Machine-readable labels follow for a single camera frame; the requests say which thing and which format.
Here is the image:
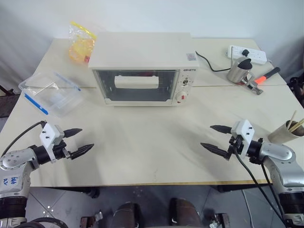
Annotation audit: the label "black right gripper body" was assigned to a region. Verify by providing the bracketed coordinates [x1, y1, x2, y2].
[228, 134, 245, 155]

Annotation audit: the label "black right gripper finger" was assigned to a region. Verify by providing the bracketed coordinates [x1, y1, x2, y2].
[209, 124, 232, 134]
[200, 142, 231, 162]

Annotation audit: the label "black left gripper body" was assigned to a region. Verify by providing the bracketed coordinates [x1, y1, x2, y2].
[52, 139, 72, 161]

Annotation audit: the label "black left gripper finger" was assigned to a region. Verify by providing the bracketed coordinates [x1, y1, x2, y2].
[62, 128, 84, 139]
[70, 143, 95, 160]

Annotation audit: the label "white knob with red mark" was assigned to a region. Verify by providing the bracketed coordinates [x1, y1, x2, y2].
[176, 90, 190, 102]

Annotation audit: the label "white toaster oven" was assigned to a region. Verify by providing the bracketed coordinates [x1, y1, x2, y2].
[88, 32, 200, 107]

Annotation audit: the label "clear plastic box blue clips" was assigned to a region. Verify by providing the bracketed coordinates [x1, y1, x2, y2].
[18, 71, 84, 118]

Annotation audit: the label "beige cylindrical chopstick holder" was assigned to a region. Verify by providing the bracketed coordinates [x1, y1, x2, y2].
[268, 120, 304, 144]

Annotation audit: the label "stainless steel pitcher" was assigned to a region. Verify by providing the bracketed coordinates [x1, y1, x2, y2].
[226, 56, 253, 85]

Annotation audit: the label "wooden chopstick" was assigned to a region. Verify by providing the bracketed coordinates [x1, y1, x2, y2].
[288, 110, 297, 128]
[290, 118, 304, 133]

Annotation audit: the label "dark rounded shape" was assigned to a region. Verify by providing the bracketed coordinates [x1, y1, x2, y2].
[168, 197, 202, 228]
[111, 201, 143, 228]

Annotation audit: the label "white power strip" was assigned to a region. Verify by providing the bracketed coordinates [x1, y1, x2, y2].
[225, 45, 268, 66]

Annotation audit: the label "black equipment beside table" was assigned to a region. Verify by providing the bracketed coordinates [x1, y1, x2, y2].
[286, 76, 304, 107]

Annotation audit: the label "clear bag with yellow contents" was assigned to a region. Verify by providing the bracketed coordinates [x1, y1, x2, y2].
[68, 20, 97, 63]

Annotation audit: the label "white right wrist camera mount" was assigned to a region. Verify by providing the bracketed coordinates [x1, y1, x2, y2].
[231, 119, 256, 158]

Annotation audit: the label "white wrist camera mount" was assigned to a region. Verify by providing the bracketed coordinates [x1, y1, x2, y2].
[231, 119, 256, 158]
[39, 123, 65, 163]

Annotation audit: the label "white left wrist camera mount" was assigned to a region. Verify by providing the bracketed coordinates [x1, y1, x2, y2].
[39, 123, 65, 163]

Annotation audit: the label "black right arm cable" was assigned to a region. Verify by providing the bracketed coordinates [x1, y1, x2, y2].
[232, 145, 289, 228]

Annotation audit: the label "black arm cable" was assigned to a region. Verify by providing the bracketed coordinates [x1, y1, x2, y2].
[0, 121, 47, 158]
[232, 145, 289, 228]

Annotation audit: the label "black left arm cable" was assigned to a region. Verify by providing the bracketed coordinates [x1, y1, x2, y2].
[0, 121, 47, 158]

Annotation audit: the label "hammer with orange black handle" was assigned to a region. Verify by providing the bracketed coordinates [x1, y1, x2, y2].
[239, 67, 281, 97]

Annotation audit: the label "black power cable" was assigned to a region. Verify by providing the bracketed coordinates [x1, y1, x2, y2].
[194, 50, 232, 72]

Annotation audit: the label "white oven door handle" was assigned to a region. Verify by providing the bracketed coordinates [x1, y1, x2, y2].
[114, 75, 159, 89]

